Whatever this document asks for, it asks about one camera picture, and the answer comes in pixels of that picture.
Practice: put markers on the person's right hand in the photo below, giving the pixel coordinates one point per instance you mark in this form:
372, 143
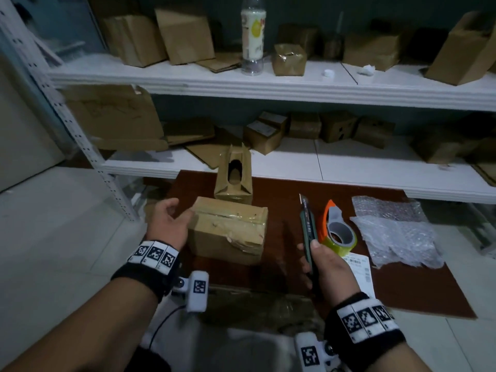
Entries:
333, 275

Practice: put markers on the person's left hand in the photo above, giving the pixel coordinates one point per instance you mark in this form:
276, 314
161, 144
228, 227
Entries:
166, 226

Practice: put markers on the white shipping label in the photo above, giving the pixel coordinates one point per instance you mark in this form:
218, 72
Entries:
362, 273

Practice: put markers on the orange tape dispenser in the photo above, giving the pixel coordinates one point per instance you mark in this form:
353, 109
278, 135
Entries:
329, 220

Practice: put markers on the dark green utility knife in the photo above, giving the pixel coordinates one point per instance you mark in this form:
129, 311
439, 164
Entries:
308, 220

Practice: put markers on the taped cardboard parcel box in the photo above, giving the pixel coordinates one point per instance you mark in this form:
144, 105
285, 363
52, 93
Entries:
228, 236

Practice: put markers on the person's right forearm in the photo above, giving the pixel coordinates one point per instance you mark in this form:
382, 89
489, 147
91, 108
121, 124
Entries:
391, 360

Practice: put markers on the person's left forearm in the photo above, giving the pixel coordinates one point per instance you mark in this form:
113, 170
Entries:
77, 333

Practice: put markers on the plastic bottle with white label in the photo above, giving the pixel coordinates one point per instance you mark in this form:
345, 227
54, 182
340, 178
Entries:
252, 34

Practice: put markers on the black wristband with marker tags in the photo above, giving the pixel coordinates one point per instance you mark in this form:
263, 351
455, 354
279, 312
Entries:
151, 263
364, 325

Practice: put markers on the open cardboard box with cutout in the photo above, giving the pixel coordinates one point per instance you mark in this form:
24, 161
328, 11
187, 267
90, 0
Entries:
232, 195

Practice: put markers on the clear bubble wrap sheet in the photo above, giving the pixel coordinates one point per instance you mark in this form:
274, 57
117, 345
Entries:
387, 209
399, 244

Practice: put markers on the plastic wrapped cardboard base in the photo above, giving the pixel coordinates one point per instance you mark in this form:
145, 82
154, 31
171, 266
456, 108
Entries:
263, 309

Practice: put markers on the reddish brown wooden board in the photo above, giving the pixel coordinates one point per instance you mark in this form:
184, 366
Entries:
279, 213

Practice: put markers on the folded flat cardboard carton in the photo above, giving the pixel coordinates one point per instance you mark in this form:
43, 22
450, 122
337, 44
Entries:
190, 131

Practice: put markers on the large flat cardboard sheet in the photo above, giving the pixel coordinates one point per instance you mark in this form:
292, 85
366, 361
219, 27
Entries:
116, 112

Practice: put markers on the black shorts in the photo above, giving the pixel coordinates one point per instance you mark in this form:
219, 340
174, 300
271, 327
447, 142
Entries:
153, 362

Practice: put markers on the white metal storage rack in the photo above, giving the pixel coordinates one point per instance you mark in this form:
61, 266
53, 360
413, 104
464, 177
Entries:
488, 247
232, 87

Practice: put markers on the small folded cardboard piece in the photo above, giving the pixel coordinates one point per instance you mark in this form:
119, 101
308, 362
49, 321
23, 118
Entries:
219, 62

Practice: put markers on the white bottle cap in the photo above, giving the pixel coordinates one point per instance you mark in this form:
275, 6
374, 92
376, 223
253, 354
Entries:
328, 73

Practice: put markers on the crumpled white tissue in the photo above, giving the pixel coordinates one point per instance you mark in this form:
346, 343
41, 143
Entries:
366, 69

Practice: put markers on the pale blue poster panel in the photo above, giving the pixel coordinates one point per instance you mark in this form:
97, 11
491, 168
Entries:
58, 23

